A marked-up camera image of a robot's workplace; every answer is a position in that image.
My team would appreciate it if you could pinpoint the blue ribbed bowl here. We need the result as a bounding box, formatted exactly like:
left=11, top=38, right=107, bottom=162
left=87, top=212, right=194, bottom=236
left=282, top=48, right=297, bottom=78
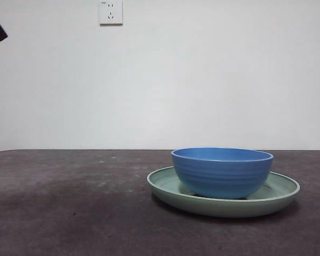
left=171, top=147, right=275, bottom=199

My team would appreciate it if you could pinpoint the green round plate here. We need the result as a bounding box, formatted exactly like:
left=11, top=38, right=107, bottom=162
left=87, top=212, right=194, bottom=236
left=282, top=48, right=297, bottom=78
left=146, top=165, right=301, bottom=219

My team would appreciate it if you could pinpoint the white wall socket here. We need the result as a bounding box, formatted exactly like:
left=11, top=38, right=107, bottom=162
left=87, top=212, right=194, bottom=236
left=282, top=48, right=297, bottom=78
left=99, top=0, right=124, bottom=27

